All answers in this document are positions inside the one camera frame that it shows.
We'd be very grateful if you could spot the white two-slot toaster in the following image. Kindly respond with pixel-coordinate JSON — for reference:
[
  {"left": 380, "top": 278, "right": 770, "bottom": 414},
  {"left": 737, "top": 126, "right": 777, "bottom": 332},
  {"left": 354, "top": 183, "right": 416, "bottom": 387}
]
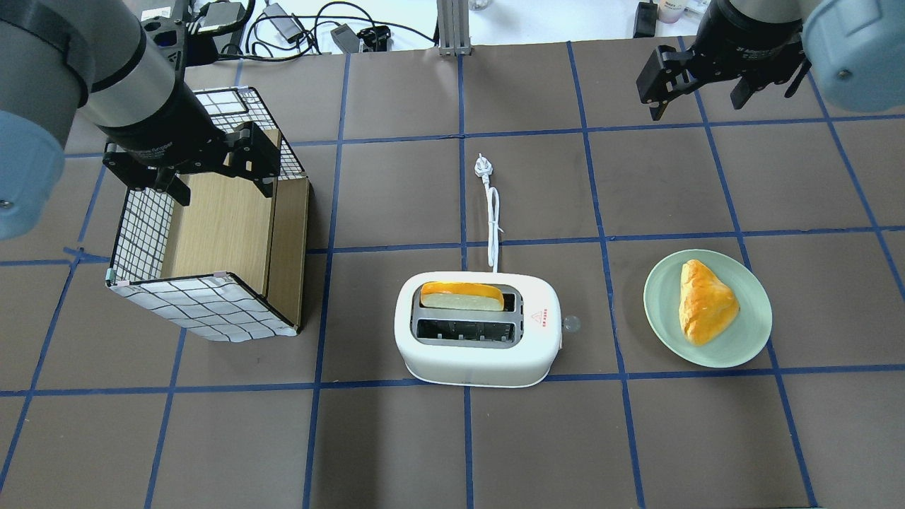
[{"left": 394, "top": 271, "right": 562, "bottom": 389}]

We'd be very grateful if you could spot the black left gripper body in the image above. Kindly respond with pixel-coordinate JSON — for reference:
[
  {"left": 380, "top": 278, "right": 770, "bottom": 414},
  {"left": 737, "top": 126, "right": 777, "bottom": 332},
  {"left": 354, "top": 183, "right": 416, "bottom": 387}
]
[{"left": 103, "top": 122, "right": 281, "bottom": 206}]

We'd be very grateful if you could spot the white cup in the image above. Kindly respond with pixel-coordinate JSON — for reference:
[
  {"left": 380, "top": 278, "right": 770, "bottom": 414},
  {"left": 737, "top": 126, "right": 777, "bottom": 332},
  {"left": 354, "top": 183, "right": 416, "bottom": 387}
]
[{"left": 657, "top": 0, "right": 689, "bottom": 25}]

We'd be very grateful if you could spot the black power adapter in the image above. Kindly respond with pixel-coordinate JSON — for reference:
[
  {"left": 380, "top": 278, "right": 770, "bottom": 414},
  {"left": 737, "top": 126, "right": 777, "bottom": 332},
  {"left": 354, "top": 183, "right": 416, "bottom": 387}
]
[{"left": 631, "top": 1, "right": 658, "bottom": 39}]

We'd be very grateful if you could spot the light green plate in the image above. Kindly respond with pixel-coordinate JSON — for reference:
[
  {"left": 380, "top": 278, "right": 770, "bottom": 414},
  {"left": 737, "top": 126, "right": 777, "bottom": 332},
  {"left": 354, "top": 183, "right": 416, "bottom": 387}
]
[{"left": 643, "top": 249, "right": 773, "bottom": 368}]

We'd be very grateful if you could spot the golden triangular pastry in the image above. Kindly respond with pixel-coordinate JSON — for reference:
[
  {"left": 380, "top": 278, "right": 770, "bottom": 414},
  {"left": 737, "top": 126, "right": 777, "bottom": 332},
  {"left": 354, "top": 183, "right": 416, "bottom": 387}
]
[{"left": 678, "top": 259, "right": 740, "bottom": 346}]

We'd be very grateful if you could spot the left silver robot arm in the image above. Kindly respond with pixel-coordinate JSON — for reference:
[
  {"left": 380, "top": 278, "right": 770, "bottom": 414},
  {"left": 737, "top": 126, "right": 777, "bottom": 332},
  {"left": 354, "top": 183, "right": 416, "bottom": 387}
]
[{"left": 1, "top": 1, "right": 280, "bottom": 239}]

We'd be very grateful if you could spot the toast slice in toaster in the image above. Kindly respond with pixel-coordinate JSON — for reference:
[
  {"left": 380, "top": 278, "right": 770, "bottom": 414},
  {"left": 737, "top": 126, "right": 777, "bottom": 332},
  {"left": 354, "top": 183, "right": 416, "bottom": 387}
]
[{"left": 418, "top": 281, "right": 506, "bottom": 312}]

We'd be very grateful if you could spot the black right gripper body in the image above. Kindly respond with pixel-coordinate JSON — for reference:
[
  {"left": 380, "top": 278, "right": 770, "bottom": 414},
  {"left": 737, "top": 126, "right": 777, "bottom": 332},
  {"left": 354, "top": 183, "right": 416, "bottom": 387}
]
[{"left": 636, "top": 1, "right": 810, "bottom": 106}]

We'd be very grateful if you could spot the aluminium frame post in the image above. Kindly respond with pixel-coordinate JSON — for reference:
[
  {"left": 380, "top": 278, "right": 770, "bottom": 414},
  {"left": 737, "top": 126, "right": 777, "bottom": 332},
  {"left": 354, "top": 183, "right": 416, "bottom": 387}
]
[{"left": 436, "top": 0, "right": 473, "bottom": 56}]

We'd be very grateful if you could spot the wire and wood shelf box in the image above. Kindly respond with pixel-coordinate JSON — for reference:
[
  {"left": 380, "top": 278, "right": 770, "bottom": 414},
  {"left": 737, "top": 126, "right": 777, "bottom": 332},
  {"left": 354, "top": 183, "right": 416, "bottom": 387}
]
[{"left": 106, "top": 86, "right": 310, "bottom": 343}]

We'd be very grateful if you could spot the white power cord with plug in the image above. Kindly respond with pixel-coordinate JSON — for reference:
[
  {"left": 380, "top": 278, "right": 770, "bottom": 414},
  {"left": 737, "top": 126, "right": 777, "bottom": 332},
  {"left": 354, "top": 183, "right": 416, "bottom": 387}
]
[{"left": 473, "top": 153, "right": 504, "bottom": 274}]

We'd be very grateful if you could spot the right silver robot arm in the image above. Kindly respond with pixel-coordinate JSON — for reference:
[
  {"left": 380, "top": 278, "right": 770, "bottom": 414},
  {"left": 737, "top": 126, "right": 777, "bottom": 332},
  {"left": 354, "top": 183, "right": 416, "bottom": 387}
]
[{"left": 636, "top": 1, "right": 904, "bottom": 120}]

